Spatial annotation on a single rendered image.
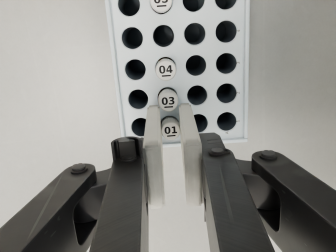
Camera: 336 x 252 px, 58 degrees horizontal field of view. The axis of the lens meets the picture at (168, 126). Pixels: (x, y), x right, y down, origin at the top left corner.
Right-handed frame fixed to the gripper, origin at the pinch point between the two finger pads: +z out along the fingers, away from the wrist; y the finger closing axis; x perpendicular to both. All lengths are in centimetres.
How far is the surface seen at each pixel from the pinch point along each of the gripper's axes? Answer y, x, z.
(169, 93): 0.1, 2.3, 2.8
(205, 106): 2.4, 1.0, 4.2
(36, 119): -10.3, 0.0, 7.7
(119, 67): -2.9, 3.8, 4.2
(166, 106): -0.2, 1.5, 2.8
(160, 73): -0.4, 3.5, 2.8
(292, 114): 9.6, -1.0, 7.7
